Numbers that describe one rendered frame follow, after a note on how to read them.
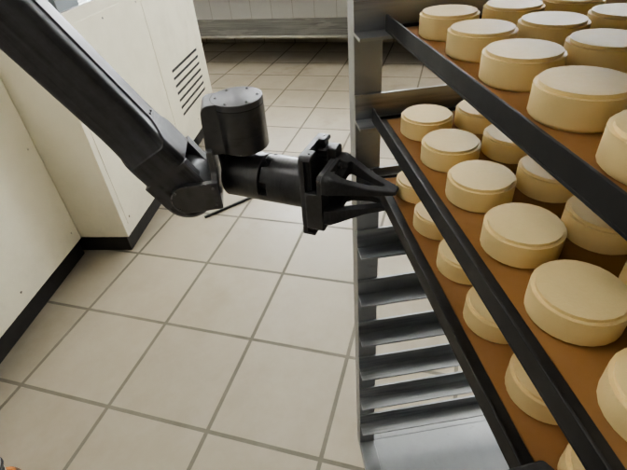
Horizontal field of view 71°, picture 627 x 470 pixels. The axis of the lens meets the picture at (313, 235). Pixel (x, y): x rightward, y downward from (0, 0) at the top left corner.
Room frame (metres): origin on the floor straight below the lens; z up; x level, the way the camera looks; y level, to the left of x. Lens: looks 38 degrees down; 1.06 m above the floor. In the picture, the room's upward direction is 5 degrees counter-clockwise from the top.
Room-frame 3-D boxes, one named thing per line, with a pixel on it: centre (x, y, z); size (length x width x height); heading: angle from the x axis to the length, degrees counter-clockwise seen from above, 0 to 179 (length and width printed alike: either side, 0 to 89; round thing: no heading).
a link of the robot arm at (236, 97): (0.47, 0.10, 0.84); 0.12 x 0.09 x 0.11; 96
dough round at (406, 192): (0.41, -0.12, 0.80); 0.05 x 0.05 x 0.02
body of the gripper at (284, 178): (0.45, 0.01, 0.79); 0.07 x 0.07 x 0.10; 65
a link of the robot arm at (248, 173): (0.47, 0.07, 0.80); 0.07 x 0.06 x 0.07; 65
